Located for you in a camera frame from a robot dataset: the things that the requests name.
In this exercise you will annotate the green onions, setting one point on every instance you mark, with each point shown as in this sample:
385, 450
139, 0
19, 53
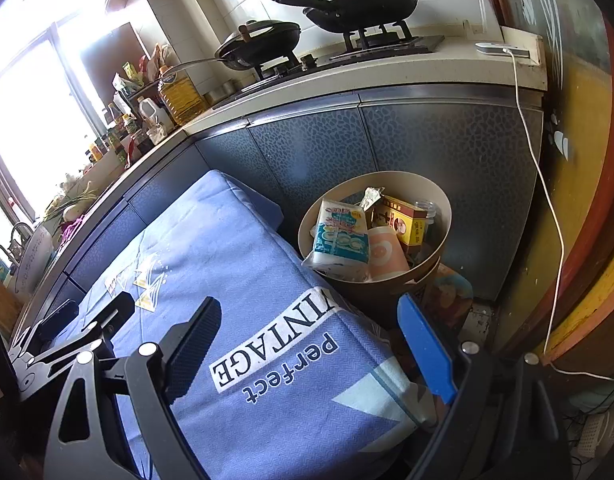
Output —
74, 200

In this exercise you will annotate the white plastic jug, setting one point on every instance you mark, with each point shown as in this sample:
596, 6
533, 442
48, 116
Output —
154, 115

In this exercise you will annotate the white charging device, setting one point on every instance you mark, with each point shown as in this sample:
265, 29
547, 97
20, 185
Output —
497, 49

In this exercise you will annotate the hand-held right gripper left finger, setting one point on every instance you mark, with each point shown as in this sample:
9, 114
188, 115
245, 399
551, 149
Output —
189, 355

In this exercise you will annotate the white plastic basket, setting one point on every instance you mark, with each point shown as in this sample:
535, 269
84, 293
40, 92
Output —
599, 430

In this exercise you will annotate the white plastic bag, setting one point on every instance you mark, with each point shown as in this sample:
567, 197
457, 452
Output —
337, 240

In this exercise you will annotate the black gas stove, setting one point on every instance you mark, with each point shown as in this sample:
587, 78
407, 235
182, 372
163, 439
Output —
387, 47

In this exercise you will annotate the kitchen window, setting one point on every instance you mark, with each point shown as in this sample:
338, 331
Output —
37, 110

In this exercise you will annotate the grey patterned kitchen cabinet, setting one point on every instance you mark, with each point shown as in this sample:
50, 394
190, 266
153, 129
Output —
427, 140

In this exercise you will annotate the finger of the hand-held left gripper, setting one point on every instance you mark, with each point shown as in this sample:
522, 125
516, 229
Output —
112, 312
57, 320

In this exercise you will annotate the pink paper cup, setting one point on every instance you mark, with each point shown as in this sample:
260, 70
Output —
387, 255

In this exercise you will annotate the yellow cooking oil bottle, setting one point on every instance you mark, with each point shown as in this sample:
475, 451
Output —
184, 100

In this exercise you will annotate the yellow and red cardboard box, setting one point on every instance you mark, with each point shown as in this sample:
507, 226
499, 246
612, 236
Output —
404, 220

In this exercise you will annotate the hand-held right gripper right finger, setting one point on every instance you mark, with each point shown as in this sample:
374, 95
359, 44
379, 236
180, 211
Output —
427, 355

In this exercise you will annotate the colourful printed bag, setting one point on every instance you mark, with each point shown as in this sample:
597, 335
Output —
452, 295

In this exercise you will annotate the steel sink faucet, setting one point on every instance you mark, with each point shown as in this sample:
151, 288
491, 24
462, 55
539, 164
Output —
17, 227

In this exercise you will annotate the white enamel basin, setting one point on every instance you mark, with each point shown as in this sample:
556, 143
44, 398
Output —
34, 260

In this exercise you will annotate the silver foil wrapper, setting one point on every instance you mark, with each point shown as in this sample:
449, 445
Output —
372, 197

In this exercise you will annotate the black wok with lid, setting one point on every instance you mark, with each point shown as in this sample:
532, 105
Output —
262, 42

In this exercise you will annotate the beige kitchen counter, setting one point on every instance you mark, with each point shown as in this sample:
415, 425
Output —
387, 72

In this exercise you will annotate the blue printed tablecloth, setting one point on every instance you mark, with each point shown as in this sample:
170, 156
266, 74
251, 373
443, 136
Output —
267, 310

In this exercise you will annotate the painted glass door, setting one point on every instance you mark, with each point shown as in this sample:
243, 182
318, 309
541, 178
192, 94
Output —
577, 110

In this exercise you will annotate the beige round trash bin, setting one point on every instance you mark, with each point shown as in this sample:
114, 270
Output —
357, 290

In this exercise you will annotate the wooden cutting board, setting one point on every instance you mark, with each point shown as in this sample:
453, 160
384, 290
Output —
4, 305

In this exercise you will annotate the row of condiment bottles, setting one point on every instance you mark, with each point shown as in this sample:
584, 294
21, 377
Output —
122, 135

